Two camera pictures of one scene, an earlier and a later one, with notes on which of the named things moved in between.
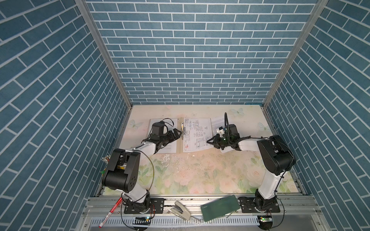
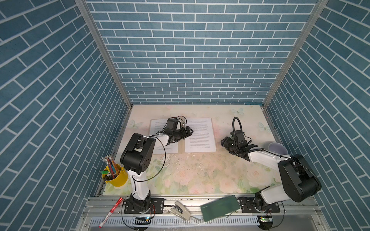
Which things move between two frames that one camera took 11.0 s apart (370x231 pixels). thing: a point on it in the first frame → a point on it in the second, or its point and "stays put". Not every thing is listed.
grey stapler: x=180 y=210 stays put
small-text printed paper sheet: x=218 y=122 → x=202 y=139
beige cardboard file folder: x=196 y=134 stays put
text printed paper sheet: x=172 y=124 stays put
